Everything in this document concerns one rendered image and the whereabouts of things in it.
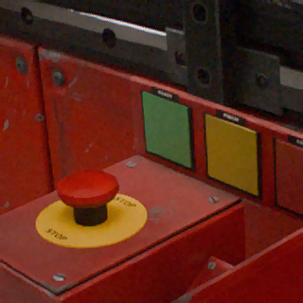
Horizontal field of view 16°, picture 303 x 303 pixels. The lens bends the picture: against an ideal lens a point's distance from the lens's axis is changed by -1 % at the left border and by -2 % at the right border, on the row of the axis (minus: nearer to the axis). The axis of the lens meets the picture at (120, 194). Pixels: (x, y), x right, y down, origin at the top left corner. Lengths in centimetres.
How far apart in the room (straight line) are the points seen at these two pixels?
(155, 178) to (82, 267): 12
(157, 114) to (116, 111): 25
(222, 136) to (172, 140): 5
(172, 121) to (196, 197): 6
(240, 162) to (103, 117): 34
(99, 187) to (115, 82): 32
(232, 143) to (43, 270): 15
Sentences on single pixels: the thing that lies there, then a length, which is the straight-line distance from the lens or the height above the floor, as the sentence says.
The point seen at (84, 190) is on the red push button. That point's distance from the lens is 67.
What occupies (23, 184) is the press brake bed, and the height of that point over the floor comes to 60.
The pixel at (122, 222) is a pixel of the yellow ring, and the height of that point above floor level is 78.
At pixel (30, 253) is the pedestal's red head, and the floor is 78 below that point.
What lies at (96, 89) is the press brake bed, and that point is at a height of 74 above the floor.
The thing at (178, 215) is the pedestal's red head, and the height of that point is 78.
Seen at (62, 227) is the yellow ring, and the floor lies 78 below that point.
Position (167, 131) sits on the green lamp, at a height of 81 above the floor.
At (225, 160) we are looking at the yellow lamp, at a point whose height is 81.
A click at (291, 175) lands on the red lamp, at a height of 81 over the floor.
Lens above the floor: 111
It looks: 27 degrees down
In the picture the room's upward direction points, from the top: 5 degrees counter-clockwise
